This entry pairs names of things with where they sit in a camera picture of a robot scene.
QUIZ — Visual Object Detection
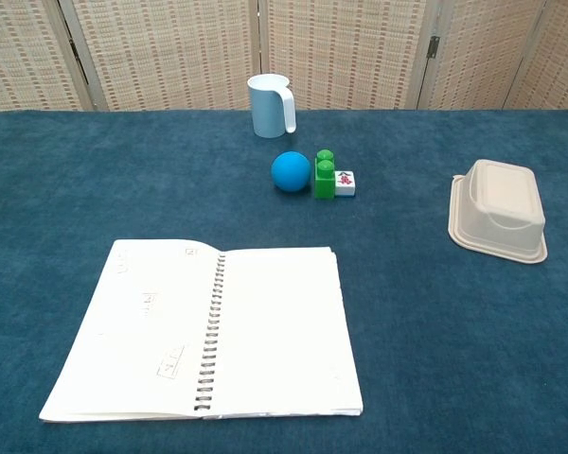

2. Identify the spiral notebook with kraft cover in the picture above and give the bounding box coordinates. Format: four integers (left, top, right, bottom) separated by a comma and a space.
38, 238, 364, 424

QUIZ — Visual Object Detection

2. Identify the blue ball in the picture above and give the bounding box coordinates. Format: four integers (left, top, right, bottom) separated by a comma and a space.
271, 150, 311, 193

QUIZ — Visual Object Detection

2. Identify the green toy building block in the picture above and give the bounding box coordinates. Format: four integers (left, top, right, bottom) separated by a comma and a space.
313, 148, 337, 201

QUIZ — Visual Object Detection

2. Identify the white mahjong tile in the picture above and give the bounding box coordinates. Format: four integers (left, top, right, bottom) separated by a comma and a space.
334, 170, 358, 198

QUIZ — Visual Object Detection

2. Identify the dark teal table cloth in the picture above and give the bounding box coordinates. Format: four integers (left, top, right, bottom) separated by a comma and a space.
0, 109, 568, 454

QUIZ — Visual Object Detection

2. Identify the woven folding screen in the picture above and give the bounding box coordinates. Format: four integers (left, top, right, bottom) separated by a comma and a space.
0, 0, 568, 119

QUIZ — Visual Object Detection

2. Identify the beige pulp takeaway container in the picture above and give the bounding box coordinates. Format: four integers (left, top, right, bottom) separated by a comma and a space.
447, 159, 549, 265

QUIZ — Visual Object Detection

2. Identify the light blue cup with handle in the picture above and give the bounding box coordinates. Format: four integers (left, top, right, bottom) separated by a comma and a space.
246, 74, 298, 139

